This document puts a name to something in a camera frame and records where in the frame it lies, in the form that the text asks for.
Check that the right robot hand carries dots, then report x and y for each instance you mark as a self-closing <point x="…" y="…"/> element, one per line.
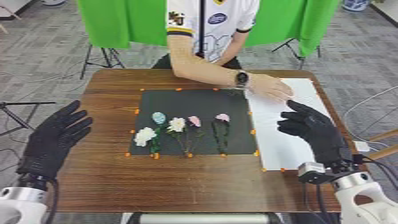
<point x="312" y="130"/>

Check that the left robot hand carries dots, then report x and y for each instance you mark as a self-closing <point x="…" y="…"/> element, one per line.
<point x="53" y="143"/>

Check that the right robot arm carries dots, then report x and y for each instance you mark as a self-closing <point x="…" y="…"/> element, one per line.
<point x="366" y="206"/>

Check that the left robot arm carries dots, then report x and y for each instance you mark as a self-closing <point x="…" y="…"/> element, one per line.
<point x="19" y="206"/>

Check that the dark mat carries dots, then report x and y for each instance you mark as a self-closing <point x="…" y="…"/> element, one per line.
<point x="195" y="103"/>

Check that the person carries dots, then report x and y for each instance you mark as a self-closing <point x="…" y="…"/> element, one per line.
<point x="206" y="30"/>

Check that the white sheet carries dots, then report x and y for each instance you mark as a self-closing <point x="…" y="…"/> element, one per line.
<point x="284" y="150"/>

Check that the black tripod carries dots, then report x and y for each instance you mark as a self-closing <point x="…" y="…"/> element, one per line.
<point x="28" y="103"/>

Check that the wooden chair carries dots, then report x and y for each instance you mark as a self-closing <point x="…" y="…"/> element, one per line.
<point x="383" y="151"/>

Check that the white flower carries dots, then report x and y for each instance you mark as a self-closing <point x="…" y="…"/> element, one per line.
<point x="176" y="124"/>
<point x="144" y="136"/>

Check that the pink flower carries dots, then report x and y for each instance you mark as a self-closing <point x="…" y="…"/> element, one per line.
<point x="222" y="117"/>
<point x="193" y="120"/>

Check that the blue flower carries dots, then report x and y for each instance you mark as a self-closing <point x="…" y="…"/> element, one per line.
<point x="158" y="117"/>

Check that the black cloth stand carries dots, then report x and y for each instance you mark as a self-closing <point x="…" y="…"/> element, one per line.
<point x="302" y="61"/>
<point x="110" y="57"/>

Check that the pale grey bar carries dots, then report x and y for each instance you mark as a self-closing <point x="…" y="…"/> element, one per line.
<point x="200" y="218"/>

